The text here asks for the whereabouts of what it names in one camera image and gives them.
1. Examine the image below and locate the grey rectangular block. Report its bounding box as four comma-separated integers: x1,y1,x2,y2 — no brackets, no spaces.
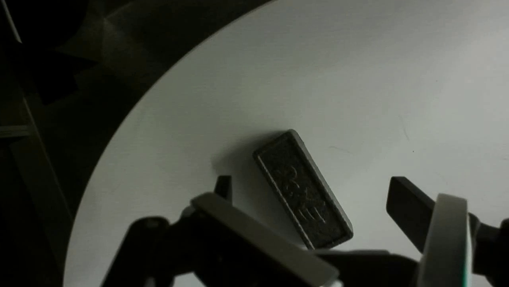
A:
252,129,352,249

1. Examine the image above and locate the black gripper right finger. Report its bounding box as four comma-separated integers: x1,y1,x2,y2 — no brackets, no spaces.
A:
386,177,509,287

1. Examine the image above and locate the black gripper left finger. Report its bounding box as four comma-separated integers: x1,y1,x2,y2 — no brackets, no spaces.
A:
99,175,338,287

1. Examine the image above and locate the white round table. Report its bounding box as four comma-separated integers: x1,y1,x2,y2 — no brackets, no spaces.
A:
63,0,509,287

